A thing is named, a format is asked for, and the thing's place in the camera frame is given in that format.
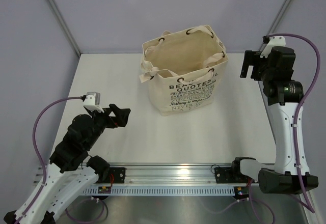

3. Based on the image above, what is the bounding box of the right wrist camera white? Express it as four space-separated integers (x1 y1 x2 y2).
260 36 286 58

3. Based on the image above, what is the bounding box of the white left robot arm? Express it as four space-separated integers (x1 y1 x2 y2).
4 104 131 223

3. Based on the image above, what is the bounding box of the white slotted cable duct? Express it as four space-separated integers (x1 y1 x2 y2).
81 186 235 196

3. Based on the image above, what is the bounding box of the cream canvas tote bag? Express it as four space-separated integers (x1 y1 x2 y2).
140 25 229 116

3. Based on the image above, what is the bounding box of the right aluminium frame post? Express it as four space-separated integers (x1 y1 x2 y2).
266 0 294 35

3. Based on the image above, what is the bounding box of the left aluminium frame post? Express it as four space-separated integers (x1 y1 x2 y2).
45 0 82 58

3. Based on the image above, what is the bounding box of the aluminium frame post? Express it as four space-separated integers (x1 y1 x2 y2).
266 0 294 35
45 0 82 58

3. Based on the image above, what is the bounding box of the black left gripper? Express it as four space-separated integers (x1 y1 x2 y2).
85 103 130 149

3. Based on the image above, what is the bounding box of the aluminium mounting rail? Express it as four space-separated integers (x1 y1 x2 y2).
33 161 310 186

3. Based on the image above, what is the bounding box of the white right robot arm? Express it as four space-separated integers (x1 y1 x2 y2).
231 46 319 194

